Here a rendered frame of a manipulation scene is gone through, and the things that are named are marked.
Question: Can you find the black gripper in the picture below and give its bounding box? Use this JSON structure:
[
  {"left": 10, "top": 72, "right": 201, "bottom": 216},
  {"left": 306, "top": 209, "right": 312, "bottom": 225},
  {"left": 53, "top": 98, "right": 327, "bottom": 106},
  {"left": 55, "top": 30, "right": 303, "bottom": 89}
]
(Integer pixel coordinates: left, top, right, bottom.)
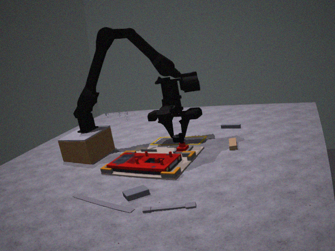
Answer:
[{"left": 148, "top": 94, "right": 202, "bottom": 138}]

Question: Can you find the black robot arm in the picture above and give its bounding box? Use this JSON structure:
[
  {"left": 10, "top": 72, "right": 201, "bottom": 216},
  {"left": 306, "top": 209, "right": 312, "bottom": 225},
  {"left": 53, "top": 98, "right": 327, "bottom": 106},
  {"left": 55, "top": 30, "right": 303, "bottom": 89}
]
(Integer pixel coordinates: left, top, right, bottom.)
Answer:
[{"left": 73, "top": 27, "right": 200, "bottom": 133}]

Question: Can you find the black wheel with grey hub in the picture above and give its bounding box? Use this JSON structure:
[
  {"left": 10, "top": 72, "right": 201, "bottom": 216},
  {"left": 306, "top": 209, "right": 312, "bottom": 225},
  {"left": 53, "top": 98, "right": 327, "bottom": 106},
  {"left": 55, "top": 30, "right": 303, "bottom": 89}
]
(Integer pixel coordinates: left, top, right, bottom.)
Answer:
[{"left": 172, "top": 134, "right": 180, "bottom": 143}]

